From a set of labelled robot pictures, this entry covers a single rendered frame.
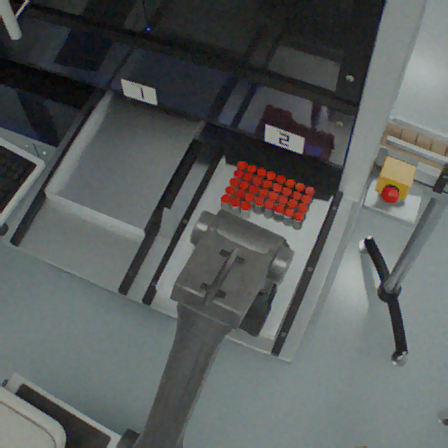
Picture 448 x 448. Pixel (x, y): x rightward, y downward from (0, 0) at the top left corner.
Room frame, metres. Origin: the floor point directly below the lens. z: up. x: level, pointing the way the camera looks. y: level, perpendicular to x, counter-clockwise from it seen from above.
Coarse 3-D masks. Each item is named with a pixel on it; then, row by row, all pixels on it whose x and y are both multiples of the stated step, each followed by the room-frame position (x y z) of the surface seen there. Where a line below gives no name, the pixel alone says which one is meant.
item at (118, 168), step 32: (96, 128) 0.92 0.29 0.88; (128, 128) 0.91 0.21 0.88; (160, 128) 0.91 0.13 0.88; (192, 128) 0.90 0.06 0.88; (64, 160) 0.81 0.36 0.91; (96, 160) 0.83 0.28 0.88; (128, 160) 0.82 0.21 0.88; (160, 160) 0.82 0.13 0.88; (64, 192) 0.75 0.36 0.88; (96, 192) 0.74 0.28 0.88; (128, 192) 0.74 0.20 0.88; (160, 192) 0.73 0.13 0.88; (128, 224) 0.64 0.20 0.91
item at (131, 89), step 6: (126, 84) 0.93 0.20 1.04; (132, 84) 0.92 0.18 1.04; (126, 90) 0.93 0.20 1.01; (132, 90) 0.92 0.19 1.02; (138, 90) 0.92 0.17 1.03; (144, 90) 0.91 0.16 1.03; (150, 90) 0.90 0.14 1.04; (132, 96) 0.92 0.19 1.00; (138, 96) 0.92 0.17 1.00; (144, 96) 0.91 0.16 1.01; (150, 96) 0.90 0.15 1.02; (156, 96) 0.90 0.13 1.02; (150, 102) 0.90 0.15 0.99; (156, 102) 0.90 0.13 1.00
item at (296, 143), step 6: (270, 126) 0.79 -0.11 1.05; (270, 132) 0.78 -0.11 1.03; (276, 132) 0.78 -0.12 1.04; (282, 132) 0.77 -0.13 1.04; (270, 138) 0.78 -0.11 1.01; (276, 138) 0.78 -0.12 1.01; (294, 138) 0.76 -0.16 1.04; (300, 138) 0.76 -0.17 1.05; (276, 144) 0.78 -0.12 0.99; (282, 144) 0.77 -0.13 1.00; (288, 144) 0.77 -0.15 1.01; (294, 144) 0.76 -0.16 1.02; (300, 144) 0.76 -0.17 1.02; (294, 150) 0.76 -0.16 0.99; (300, 150) 0.75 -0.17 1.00
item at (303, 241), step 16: (224, 160) 0.80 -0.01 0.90; (224, 176) 0.77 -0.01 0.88; (208, 192) 0.72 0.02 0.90; (224, 192) 0.73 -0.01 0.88; (208, 208) 0.69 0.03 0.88; (320, 208) 0.68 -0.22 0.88; (192, 224) 0.65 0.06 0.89; (272, 224) 0.64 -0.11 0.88; (304, 224) 0.64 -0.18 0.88; (320, 224) 0.62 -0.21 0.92; (288, 240) 0.61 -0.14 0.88; (304, 240) 0.60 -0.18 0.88; (176, 256) 0.57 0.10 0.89; (304, 256) 0.57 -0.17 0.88; (176, 272) 0.54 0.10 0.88; (288, 272) 0.53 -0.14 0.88; (160, 288) 0.49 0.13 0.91; (288, 288) 0.50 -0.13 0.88; (272, 304) 0.46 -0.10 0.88; (288, 304) 0.45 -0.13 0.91; (272, 320) 0.43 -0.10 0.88; (272, 336) 0.39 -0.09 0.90
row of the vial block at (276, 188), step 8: (240, 176) 0.74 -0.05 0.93; (248, 176) 0.74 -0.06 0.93; (256, 176) 0.74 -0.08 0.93; (256, 184) 0.72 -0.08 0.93; (264, 184) 0.72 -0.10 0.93; (280, 192) 0.70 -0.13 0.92; (288, 192) 0.70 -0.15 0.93; (296, 192) 0.70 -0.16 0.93; (288, 200) 0.69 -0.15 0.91; (296, 200) 0.68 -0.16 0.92; (304, 200) 0.68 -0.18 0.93
